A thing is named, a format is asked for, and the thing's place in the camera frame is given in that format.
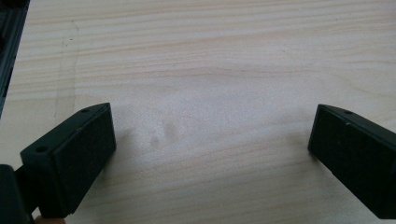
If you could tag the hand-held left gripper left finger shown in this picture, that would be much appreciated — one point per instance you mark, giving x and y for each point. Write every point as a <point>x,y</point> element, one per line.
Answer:
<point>71,161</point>

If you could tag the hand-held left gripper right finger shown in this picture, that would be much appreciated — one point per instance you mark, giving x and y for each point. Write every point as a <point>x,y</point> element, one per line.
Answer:
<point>358,161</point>

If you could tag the dark metal frame rail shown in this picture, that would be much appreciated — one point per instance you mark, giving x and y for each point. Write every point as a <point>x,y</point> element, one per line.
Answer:
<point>9,40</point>

